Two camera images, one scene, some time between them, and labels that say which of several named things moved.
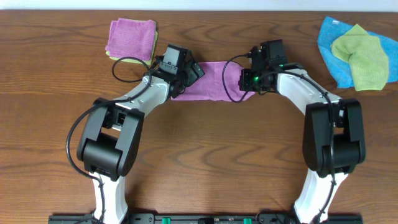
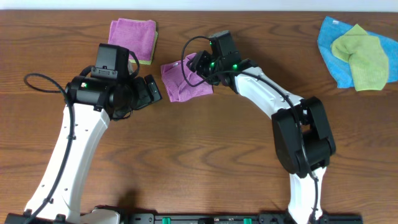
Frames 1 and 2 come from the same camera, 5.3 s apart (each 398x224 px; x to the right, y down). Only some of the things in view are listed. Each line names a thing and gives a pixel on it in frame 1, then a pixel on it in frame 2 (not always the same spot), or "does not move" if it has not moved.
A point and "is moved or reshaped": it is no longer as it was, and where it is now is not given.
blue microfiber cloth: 339,69 does not move
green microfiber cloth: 367,58 does not move
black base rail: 201,218 does not move
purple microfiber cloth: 220,83 is moved or reshaped
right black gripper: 244,84 to 198,61
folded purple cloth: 132,38 does not move
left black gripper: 194,76 to 153,92
